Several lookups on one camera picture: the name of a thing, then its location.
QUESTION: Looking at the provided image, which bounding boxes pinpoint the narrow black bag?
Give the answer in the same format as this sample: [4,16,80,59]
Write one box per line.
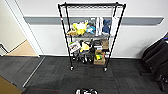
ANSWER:
[88,39,96,62]

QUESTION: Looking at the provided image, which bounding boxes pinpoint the white red snack bag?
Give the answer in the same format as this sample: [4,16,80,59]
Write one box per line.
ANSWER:
[68,40,82,54]

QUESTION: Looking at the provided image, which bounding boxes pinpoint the dark grey toy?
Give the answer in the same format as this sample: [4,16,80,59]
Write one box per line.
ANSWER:
[74,51,90,65]

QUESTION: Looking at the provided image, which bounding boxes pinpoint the dark stacked boxes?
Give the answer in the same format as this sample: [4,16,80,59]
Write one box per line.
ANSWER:
[94,39,104,51]

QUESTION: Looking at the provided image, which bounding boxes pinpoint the yellow green toy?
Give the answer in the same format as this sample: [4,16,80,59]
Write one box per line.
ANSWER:
[95,49,105,60]

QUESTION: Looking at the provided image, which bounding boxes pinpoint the blue plush toy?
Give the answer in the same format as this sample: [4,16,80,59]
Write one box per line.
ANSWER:
[86,25,97,36]

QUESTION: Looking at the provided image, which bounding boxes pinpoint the yellow plush toy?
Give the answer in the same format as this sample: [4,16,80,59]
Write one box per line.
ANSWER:
[72,22,89,36]

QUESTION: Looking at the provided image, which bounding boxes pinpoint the brown plush toy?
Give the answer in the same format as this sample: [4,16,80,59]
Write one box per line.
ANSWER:
[66,29,78,37]

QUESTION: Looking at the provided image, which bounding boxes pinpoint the large cardboard box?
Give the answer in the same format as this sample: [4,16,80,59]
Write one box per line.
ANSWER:
[93,54,107,66]

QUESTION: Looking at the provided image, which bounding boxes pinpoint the small cardboard box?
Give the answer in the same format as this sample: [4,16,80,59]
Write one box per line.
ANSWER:
[101,39,111,51]

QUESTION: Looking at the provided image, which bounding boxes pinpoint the grey plush toy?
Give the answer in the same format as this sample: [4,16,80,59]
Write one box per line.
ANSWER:
[87,19,98,28]

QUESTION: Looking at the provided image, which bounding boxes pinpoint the tall white box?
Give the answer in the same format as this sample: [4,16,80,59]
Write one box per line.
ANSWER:
[95,17,101,35]
[99,17,105,35]

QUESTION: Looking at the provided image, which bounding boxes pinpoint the wide white box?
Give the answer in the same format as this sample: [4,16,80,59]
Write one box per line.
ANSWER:
[111,16,121,35]

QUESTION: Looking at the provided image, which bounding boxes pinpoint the black chair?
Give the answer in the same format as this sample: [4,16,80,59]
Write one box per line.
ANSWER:
[141,31,168,93]

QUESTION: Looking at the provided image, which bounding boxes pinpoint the tan wooden panel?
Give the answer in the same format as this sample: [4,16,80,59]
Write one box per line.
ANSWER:
[0,75,25,94]

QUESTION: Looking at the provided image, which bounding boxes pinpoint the black wire shelf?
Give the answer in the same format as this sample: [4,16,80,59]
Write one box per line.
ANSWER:
[57,2,127,72]

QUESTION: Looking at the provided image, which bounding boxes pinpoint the white door frame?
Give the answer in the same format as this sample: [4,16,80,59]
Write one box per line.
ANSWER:
[4,0,45,57]

